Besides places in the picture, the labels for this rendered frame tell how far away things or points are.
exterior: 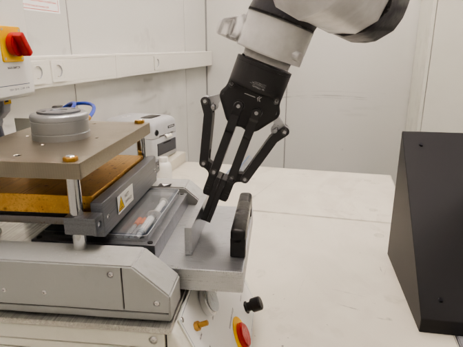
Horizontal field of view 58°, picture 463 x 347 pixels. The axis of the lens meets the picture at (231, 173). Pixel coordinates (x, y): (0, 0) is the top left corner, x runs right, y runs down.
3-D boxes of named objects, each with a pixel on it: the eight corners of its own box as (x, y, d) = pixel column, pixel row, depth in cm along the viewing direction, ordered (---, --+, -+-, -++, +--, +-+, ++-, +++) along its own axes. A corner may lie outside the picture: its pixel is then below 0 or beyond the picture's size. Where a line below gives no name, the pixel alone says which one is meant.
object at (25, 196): (-32, 220, 54) (-46, 149, 51) (55, 171, 75) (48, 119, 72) (96, 226, 52) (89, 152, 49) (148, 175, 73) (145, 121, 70)
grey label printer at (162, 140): (104, 158, 171) (100, 118, 166) (131, 148, 189) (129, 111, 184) (157, 164, 163) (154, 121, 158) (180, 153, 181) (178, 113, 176)
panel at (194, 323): (241, 437, 53) (176, 320, 49) (254, 301, 82) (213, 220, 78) (255, 433, 53) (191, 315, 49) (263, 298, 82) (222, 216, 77)
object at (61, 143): (-101, 228, 52) (-128, 124, 48) (36, 162, 81) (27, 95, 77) (87, 237, 49) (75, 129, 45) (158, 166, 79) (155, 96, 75)
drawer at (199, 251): (21, 285, 55) (11, 231, 53) (91, 219, 76) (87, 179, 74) (242, 299, 52) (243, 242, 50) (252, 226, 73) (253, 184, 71)
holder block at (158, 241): (33, 256, 55) (30, 238, 54) (96, 202, 74) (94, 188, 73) (156, 263, 53) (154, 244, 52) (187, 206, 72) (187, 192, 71)
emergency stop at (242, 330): (241, 355, 65) (230, 335, 65) (243, 339, 69) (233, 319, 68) (250, 352, 65) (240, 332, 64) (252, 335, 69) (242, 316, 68)
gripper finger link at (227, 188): (231, 165, 60) (251, 173, 60) (220, 195, 61) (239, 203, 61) (230, 168, 58) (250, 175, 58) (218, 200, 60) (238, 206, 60)
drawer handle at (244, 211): (229, 257, 55) (229, 229, 53) (240, 213, 69) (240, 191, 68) (244, 258, 54) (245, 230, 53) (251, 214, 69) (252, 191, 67)
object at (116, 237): (147, 251, 54) (147, 235, 53) (106, 249, 54) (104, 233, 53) (180, 201, 71) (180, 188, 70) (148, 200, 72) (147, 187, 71)
